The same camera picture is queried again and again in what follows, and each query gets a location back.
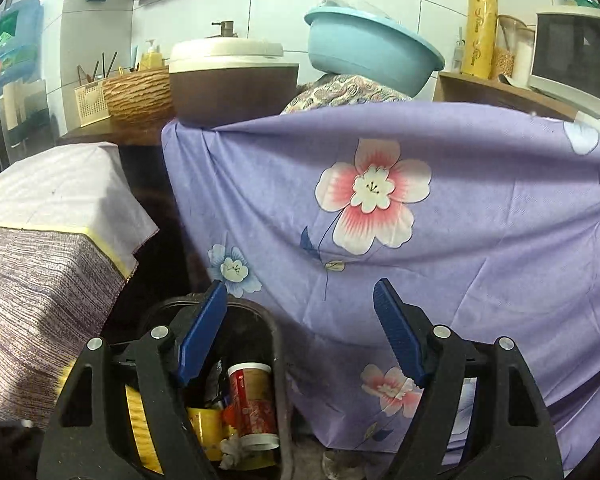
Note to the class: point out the dark wooden counter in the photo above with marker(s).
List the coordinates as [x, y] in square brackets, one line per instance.
[110, 132]

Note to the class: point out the red paper cup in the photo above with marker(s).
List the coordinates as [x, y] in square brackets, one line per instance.
[252, 405]

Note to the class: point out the cream chopstick holder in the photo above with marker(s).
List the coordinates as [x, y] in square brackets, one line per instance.
[92, 105]

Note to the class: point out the dark brown trash bin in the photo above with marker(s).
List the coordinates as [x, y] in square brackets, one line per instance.
[260, 330]

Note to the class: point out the blue water jug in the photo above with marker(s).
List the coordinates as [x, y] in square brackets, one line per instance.
[12, 45]

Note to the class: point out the woven wicker basket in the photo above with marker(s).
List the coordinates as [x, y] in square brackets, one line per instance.
[140, 95]

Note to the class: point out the purple striped tablecloth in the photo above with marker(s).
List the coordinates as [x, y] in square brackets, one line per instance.
[45, 300]

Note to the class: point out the purple floral cloth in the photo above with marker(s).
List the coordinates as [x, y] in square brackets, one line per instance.
[480, 240]

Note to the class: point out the orange yellow snack canister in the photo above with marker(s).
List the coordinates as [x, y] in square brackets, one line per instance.
[142, 425]

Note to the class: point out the grey water dispenser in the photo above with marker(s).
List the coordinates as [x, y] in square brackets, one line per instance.
[30, 120]

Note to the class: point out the brown and cream rice cooker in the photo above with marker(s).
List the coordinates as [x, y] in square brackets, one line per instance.
[230, 90]

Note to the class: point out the light blue plastic basin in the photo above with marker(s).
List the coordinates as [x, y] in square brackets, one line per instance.
[370, 45]

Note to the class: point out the clear plastic lid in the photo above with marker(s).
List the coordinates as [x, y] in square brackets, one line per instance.
[347, 0]

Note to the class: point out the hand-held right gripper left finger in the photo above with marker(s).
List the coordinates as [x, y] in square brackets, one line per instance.
[202, 330]

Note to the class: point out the brown wooden cabinet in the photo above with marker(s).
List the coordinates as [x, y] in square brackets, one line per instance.
[490, 92]

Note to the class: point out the white microwave oven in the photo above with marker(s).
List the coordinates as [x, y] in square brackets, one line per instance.
[575, 55]

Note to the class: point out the light blue toothbrush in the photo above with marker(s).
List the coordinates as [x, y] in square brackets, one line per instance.
[133, 60]

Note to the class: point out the paisley patterned cloth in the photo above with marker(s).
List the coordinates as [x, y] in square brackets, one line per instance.
[345, 92]

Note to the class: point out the bundle of dark chopsticks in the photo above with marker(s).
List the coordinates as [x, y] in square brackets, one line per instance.
[97, 70]

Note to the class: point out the yellow soap pump bottle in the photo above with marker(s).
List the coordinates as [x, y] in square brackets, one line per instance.
[151, 57]

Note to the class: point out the yellow wrapped roll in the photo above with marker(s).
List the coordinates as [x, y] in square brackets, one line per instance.
[480, 30]

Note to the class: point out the glass jar white contents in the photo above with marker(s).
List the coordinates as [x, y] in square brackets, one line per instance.
[524, 60]

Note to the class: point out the glass jar of grains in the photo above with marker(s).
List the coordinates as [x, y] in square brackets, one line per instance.
[504, 60]

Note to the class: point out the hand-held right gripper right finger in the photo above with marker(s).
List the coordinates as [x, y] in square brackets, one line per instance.
[400, 330]

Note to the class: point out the bronze faucet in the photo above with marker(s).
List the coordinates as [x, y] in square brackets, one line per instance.
[225, 30]

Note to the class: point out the beige paper cup stack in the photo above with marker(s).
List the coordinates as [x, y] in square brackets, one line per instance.
[12, 105]

